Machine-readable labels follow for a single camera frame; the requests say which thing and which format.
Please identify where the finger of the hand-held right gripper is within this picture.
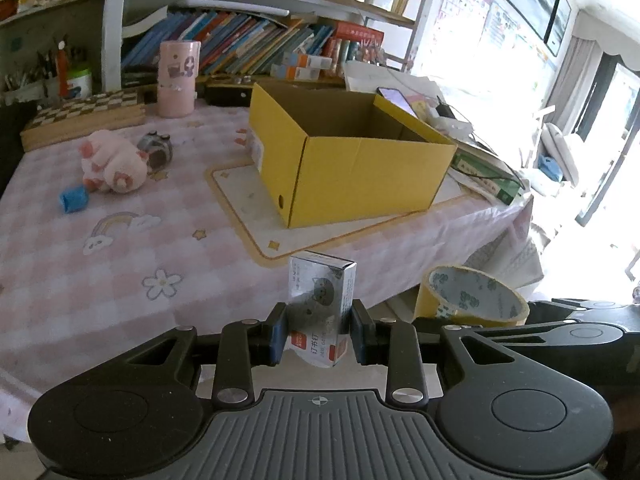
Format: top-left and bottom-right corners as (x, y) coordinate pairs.
(470, 321), (576, 348)
(528, 298), (632, 327)

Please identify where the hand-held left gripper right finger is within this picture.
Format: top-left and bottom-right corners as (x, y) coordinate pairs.
(351, 300), (522, 407)

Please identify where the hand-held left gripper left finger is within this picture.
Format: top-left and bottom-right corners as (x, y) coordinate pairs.
(120, 301), (291, 408)

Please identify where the white staples box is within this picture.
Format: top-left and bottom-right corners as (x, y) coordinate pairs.
(286, 251), (358, 370)

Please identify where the yellow tape roll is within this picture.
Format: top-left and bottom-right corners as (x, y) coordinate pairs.
(414, 265), (530, 328)

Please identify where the yellow cardboard box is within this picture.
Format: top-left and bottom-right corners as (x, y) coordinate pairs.
(248, 81), (458, 229)

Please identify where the small grey alarm clock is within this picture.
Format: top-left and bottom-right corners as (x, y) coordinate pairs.
(136, 130), (175, 170)

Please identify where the pink checked cloth desktop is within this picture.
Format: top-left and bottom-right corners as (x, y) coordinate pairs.
(0, 95), (546, 441)

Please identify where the cream desk mat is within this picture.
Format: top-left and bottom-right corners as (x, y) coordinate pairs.
(205, 162), (493, 266)

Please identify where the green book stack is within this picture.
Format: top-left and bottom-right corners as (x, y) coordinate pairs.
(450, 145), (531, 206)

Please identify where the blue plastic item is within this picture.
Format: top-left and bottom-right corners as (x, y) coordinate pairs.
(537, 155), (563, 183)

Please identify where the smartphone with dark screen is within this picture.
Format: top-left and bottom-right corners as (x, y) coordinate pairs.
(376, 86), (417, 118)

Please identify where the pink plush pig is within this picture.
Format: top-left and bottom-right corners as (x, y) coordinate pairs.
(80, 129), (152, 195)

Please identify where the blue eraser block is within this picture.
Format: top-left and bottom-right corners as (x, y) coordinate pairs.
(59, 186), (91, 213)

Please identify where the black case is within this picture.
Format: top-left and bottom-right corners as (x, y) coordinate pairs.
(205, 81), (256, 108)

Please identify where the white paper stack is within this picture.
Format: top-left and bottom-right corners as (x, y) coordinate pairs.
(344, 60), (451, 111)

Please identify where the small white orange box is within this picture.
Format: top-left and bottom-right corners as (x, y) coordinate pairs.
(272, 65), (321, 81)
(286, 52), (333, 70)

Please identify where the pink cylindrical container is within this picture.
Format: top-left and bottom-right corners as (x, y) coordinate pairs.
(157, 40), (202, 119)

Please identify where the row of leaning books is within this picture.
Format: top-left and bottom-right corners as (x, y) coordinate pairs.
(121, 10), (386, 77)

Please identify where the wooden chessboard box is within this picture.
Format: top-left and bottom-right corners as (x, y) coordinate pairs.
(20, 87), (147, 152)

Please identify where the white tub with green lid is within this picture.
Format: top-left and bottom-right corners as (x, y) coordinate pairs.
(65, 67), (93, 100)

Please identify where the white shelf unit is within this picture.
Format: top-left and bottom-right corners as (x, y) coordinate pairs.
(0, 0), (436, 111)

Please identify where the pen holder with pens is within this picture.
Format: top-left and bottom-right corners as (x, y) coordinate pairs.
(2, 47), (61, 106)

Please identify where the wall poster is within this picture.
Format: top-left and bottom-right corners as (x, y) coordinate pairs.
(432, 0), (558, 81)

